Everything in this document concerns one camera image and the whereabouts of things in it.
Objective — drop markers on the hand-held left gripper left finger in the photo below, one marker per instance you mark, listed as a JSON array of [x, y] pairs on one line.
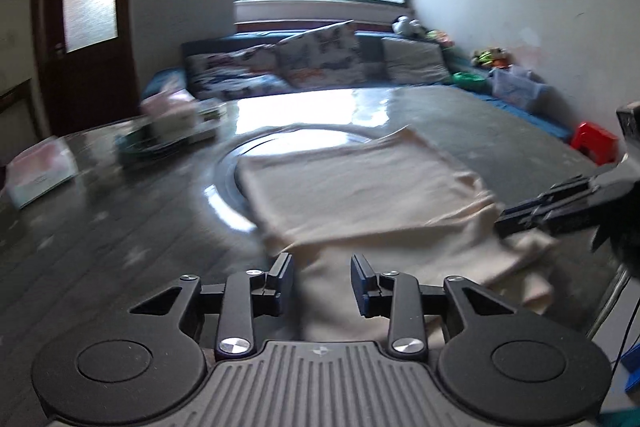
[[286, 274]]

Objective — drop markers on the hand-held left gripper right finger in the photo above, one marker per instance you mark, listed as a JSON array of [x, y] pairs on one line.
[[359, 282]]

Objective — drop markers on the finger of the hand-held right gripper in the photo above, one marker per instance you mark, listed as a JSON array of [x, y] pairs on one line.
[[570, 192], [525, 218]]

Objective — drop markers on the cream pants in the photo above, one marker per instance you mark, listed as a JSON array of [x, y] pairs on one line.
[[350, 187]]

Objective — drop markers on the red plastic stool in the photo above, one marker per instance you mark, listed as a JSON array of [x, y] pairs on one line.
[[595, 142]]

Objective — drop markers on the metal tube leg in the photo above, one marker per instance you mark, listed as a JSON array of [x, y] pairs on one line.
[[607, 302]]

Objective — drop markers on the round glass turntable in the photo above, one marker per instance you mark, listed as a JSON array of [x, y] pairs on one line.
[[225, 187]]

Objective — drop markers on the clear plastic storage box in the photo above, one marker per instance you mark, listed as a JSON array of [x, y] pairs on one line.
[[515, 89]]

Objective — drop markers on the green plastic basin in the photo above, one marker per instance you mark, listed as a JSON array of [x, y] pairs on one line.
[[470, 80]]

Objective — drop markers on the white box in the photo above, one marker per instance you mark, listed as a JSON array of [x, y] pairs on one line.
[[190, 132]]

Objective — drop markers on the small clear plastic box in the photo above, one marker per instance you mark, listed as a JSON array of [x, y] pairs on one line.
[[211, 109]]

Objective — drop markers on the grey pillow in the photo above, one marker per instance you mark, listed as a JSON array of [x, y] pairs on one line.
[[412, 62]]

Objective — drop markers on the dark flat object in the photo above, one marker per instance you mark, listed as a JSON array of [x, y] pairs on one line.
[[140, 144]]

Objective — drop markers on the pink green plush toy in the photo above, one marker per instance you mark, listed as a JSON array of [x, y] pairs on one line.
[[436, 38]]

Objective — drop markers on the clear pink tissue box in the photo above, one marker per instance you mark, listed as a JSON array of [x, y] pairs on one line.
[[167, 107]]

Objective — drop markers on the butterfly print pillow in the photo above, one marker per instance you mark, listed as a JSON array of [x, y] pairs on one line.
[[235, 72], [320, 57]]

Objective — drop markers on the black and white plush toy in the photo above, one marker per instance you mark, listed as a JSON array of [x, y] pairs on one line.
[[407, 27]]

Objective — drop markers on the blue sofa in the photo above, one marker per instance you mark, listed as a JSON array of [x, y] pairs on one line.
[[370, 52]]

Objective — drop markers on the pink white tissue pack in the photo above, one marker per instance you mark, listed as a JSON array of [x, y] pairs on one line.
[[40, 172]]

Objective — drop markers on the dark wooden door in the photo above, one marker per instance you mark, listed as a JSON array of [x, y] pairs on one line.
[[45, 57]]

